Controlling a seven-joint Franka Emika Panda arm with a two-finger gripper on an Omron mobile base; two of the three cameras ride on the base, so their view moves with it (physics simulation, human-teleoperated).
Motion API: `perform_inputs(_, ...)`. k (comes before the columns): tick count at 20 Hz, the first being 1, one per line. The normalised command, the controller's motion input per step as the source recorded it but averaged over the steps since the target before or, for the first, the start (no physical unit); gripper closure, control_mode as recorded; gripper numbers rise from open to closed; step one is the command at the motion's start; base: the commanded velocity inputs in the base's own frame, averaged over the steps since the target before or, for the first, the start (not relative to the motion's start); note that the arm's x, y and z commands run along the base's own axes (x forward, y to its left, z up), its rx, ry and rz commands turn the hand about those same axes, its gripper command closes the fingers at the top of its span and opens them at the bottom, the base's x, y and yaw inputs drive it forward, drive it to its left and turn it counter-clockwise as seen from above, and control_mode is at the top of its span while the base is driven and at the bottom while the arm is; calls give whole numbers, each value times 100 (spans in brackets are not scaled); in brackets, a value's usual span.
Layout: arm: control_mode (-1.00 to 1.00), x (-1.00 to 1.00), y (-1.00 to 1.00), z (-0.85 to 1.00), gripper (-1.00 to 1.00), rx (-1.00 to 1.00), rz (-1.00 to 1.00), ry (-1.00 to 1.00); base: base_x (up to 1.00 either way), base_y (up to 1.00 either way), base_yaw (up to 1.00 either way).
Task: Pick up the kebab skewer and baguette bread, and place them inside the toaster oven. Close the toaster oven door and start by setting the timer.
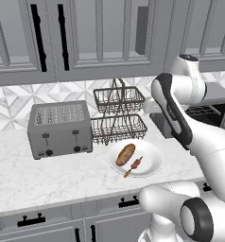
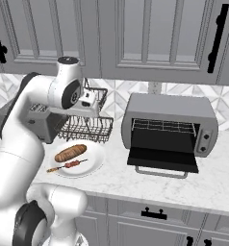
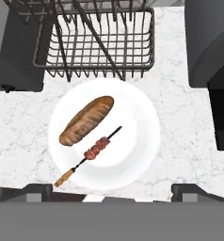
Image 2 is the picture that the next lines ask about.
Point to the brown baguette bread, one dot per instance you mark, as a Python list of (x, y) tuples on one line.
[(70, 153)]

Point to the grey toaster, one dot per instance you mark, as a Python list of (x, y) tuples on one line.
[(39, 125)]

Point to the black toaster oven door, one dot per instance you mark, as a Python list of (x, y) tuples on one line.
[(161, 158)]

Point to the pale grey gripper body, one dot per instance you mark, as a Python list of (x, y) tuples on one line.
[(73, 111)]

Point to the grey toaster oven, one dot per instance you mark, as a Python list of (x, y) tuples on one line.
[(171, 107)]

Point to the grey drawer front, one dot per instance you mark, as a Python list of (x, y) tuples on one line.
[(97, 205), (126, 209), (225, 224)]

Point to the kebab skewer with meat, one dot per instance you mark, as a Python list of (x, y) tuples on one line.
[(71, 164)]

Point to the dark toaster oven knob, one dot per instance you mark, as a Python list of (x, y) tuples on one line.
[(203, 149), (206, 136)]

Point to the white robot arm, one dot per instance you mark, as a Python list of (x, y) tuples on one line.
[(17, 160)]

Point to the white round plate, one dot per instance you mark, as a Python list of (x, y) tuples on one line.
[(90, 160)]

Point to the grey base cupboard door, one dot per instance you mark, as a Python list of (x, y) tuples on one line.
[(145, 235), (222, 240), (92, 230)]

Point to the grey wall socket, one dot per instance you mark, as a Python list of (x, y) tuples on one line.
[(155, 87)]

